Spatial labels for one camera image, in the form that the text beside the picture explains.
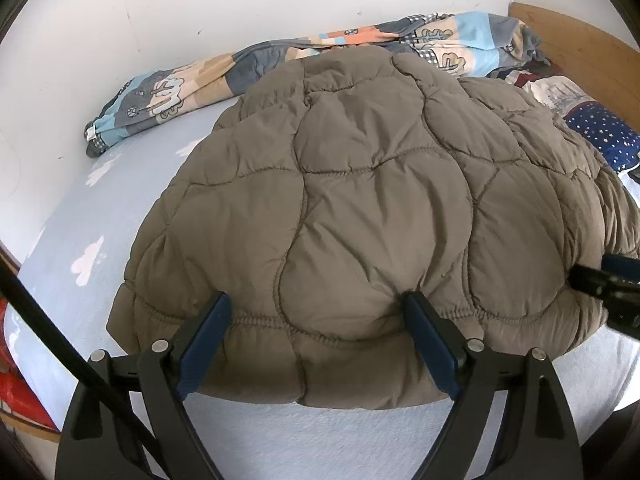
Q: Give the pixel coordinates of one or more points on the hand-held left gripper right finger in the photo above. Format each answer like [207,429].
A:
[430,345]

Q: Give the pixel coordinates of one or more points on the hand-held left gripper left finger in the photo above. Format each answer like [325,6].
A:
[205,345]

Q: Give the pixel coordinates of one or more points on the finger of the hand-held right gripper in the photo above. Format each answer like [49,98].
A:
[595,280]

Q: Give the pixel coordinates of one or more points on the brown quilted jacket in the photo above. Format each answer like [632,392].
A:
[375,185]

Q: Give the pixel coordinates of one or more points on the navy star-print cloth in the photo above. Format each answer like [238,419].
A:
[605,130]

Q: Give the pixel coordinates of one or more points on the red bag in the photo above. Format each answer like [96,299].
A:
[20,390]

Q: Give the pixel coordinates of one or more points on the white printed cloth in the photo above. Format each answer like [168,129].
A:
[555,92]

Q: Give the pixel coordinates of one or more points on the wooden headboard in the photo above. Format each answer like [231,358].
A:
[590,50]

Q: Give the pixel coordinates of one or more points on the patchwork printed quilt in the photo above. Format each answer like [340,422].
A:
[175,90]

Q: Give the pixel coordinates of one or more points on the wooden bed rail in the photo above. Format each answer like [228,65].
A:
[30,422]

